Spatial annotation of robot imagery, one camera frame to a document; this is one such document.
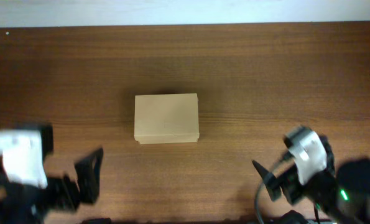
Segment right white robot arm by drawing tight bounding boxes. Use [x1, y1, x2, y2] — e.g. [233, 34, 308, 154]
[252, 126, 370, 223]

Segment cardboard box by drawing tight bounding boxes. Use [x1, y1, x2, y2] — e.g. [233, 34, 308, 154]
[134, 93, 200, 144]

